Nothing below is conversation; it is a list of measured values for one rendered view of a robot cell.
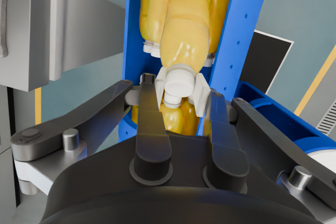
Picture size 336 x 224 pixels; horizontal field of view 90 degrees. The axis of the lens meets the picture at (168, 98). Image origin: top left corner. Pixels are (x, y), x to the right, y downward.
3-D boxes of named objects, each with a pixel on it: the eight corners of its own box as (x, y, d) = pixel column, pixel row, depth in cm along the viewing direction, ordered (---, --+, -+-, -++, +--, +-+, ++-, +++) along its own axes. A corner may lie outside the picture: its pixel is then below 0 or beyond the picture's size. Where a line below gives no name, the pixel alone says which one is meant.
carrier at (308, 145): (261, 86, 139) (229, 76, 137) (382, 160, 57) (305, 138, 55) (245, 115, 149) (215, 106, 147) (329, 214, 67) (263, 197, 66)
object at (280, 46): (172, 162, 190) (172, 172, 176) (223, 22, 137) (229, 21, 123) (216, 173, 193) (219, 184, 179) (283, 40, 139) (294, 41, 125)
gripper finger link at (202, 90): (203, 87, 15) (211, 88, 15) (196, 72, 22) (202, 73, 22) (196, 116, 16) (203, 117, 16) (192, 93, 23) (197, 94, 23)
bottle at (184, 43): (170, -25, 29) (150, 55, 20) (212, -25, 28) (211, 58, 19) (172, 13, 35) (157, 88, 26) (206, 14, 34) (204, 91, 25)
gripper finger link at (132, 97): (150, 109, 15) (115, 104, 15) (156, 91, 19) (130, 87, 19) (152, 93, 14) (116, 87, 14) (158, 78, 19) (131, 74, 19)
